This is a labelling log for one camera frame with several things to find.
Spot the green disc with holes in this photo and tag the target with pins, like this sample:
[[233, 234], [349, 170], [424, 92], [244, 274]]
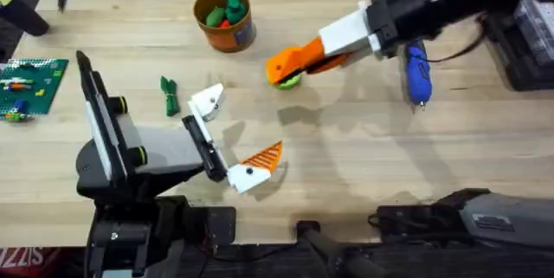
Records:
[[291, 83]]

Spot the orange tub with toys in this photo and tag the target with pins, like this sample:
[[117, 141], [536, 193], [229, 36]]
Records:
[[225, 35]]

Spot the blue electric screwdriver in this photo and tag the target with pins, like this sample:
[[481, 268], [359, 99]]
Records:
[[418, 79]]

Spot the black rail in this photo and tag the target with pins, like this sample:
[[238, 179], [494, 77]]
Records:
[[329, 247]]

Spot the black box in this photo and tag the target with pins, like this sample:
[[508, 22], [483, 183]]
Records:
[[523, 48]]

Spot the green board with blocks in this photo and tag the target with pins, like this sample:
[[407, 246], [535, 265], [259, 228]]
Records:
[[30, 87]]

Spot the green vegetable toy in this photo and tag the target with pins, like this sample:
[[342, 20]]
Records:
[[171, 96]]

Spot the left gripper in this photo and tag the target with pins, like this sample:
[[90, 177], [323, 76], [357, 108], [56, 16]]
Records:
[[169, 150]]

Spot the black cylinder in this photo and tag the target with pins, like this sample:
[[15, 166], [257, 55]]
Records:
[[21, 16]]

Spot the red bag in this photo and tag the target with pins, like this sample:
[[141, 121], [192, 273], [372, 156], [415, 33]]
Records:
[[26, 260]]

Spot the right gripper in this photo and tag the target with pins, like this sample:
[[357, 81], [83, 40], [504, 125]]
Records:
[[411, 14]]

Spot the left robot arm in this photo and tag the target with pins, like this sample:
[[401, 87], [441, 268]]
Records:
[[130, 239]]

